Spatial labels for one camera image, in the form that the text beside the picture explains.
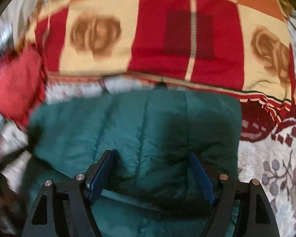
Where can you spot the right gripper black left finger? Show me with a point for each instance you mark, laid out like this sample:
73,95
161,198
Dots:
64,208

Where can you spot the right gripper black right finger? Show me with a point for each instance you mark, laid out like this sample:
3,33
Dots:
239,208

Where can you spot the green quilted puffer jacket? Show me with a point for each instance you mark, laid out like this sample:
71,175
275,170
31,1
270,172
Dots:
151,190

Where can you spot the red heart ruffled pillow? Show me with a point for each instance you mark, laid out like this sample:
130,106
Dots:
22,84

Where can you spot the white floral plush blanket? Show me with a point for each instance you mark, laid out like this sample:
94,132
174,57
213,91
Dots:
271,160

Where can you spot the red cream rose quilt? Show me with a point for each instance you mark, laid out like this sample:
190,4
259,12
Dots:
237,47

